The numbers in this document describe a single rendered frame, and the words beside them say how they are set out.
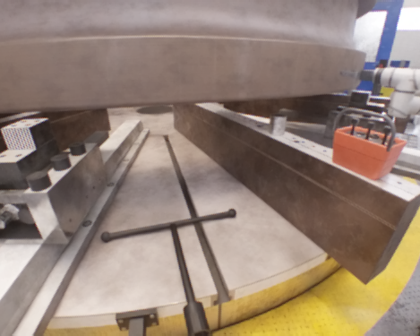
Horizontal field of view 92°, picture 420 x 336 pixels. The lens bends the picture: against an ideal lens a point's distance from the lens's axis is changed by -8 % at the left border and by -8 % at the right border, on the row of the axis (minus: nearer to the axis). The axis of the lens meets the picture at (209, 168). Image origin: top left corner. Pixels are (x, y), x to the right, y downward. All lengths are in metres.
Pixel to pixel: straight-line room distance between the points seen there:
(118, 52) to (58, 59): 0.23
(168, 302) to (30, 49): 1.05
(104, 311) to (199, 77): 0.93
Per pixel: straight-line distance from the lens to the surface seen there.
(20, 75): 1.16
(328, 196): 0.96
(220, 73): 1.02
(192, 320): 0.77
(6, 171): 0.94
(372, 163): 0.85
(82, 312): 0.92
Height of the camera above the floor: 1.03
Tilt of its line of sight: 27 degrees down
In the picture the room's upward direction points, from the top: straight up
